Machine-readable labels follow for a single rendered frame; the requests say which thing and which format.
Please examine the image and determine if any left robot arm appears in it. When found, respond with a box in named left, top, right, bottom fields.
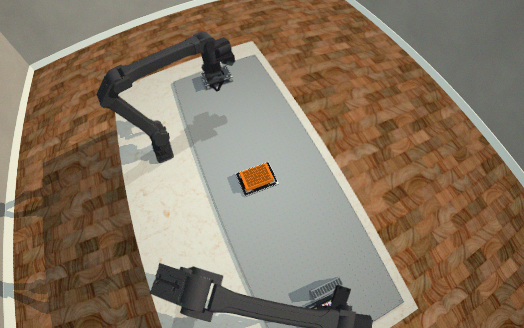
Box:
left=96, top=31, right=235, bottom=162

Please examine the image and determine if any orange tube rack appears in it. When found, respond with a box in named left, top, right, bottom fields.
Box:
left=240, top=163, right=274, bottom=191

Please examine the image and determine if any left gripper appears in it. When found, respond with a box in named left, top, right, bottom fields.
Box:
left=201, top=60, right=224, bottom=92

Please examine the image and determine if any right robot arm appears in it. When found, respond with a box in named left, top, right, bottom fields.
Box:
left=150, top=263, right=373, bottom=328

